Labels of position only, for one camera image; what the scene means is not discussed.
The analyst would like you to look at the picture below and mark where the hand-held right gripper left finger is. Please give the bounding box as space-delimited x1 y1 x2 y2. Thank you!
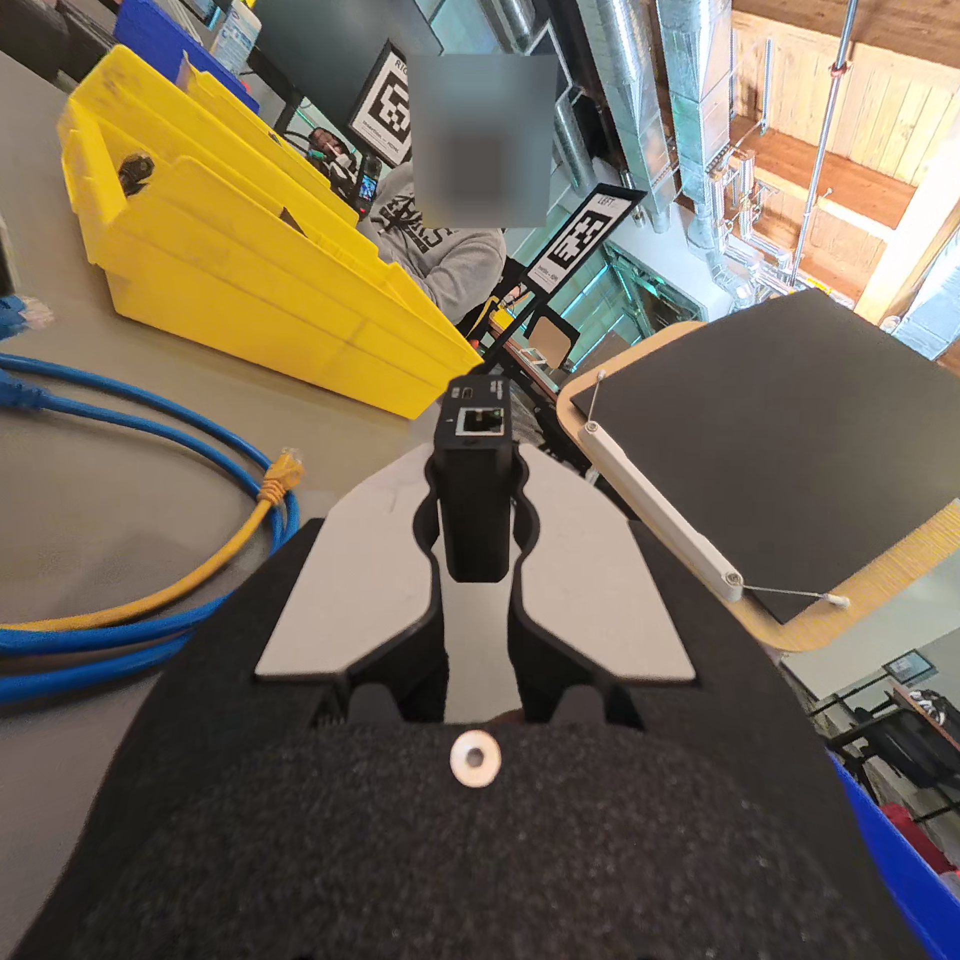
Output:
255 450 454 724

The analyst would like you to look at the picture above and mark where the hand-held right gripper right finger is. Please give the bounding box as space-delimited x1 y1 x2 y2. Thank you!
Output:
507 450 699 724

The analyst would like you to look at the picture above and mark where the orange ethernet cable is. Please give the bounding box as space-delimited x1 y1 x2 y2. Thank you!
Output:
0 446 307 636

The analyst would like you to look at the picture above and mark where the black ethernet port adapter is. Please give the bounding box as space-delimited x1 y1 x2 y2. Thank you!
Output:
431 377 528 582

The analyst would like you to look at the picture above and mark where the blue ethernet cable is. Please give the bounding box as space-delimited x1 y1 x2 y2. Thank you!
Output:
0 293 303 711

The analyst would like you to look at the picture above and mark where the yellow plastic bin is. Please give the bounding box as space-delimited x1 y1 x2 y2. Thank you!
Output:
57 42 486 423
177 57 369 229

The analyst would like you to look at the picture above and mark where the blue plastic bin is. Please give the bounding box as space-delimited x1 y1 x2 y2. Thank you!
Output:
113 0 259 79
825 750 960 960

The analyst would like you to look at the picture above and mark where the silver ventilation duct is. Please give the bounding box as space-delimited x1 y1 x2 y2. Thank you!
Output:
578 0 739 264

